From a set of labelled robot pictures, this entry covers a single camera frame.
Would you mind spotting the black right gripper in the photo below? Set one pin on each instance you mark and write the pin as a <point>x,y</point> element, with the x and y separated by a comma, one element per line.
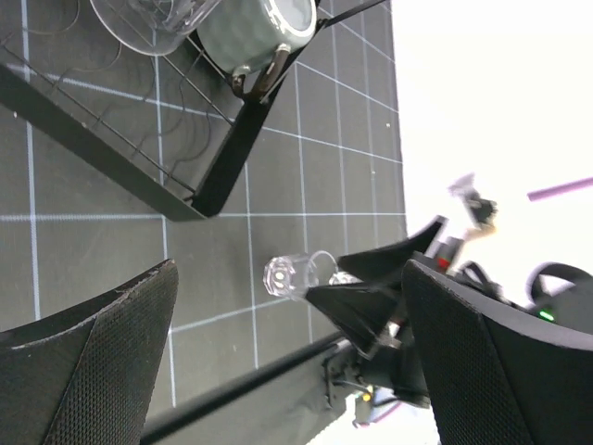
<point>447,352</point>

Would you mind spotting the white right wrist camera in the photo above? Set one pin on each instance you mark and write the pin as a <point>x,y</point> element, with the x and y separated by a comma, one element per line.
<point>482,212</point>

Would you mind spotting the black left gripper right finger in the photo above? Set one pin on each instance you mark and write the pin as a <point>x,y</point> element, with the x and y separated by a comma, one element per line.
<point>549,368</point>

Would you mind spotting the clear faceted plastic cup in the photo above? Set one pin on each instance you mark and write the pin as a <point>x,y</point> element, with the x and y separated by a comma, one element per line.
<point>342,278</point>
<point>291,276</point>

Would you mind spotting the black wire dish rack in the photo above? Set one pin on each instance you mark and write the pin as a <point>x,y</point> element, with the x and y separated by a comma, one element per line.
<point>173,131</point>

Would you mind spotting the grey-green ceramic mug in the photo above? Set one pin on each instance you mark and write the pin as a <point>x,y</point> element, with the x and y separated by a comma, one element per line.
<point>252,40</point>

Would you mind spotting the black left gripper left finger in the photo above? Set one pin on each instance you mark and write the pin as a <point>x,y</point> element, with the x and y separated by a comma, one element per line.
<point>86,375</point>

